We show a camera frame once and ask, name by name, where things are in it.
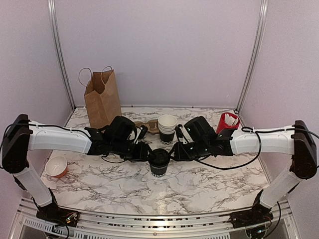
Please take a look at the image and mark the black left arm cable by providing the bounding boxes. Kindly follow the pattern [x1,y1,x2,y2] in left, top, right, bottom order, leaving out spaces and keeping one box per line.
[0,123,125,164]

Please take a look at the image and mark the red ribbed metal bucket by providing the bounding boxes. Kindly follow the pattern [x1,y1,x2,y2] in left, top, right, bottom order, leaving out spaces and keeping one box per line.
[216,113,240,134]

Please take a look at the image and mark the aluminium left corner post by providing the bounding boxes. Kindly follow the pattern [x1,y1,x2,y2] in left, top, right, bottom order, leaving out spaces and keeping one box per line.
[47,0,76,111]

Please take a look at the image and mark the orange paper bowl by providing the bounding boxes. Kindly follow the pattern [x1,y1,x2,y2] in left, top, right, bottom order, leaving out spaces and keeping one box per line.
[45,156,68,178]

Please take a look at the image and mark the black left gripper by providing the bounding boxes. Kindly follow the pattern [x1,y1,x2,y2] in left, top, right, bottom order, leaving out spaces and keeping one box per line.
[111,138,157,163]

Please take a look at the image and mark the black plastic cup lid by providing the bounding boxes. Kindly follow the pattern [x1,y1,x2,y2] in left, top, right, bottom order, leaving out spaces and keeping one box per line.
[149,148,170,167]

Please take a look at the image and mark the cardboard cup carrier tray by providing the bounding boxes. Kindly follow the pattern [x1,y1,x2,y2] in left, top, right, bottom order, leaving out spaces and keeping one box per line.
[134,119,160,135]

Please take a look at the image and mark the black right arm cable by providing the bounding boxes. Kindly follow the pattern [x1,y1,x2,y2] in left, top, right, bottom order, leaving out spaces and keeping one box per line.
[175,125,319,171]

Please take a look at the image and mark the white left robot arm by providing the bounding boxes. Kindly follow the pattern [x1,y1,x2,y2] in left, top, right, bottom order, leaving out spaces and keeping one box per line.
[0,114,155,222]

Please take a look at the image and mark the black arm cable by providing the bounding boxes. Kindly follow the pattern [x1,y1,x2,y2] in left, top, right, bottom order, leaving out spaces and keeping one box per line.
[175,125,319,171]
[0,123,125,164]

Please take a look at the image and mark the single black paper cup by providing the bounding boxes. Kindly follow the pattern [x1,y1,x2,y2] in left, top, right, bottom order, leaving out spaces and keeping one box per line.
[150,165,167,178]

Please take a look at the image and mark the aluminium front rail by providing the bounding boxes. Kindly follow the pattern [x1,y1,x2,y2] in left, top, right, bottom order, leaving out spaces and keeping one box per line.
[16,199,300,239]

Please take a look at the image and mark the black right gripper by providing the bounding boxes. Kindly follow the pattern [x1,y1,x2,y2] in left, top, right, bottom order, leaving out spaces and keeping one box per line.
[167,140,209,163]

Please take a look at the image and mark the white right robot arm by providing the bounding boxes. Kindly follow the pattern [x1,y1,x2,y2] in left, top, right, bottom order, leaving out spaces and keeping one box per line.
[169,117,318,227]

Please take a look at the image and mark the brown paper bag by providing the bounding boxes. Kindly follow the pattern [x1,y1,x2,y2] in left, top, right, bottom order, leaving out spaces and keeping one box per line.
[81,66,122,128]

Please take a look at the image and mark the stack of black paper cups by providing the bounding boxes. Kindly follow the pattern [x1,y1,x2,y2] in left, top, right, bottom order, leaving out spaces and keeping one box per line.
[158,115,177,145]

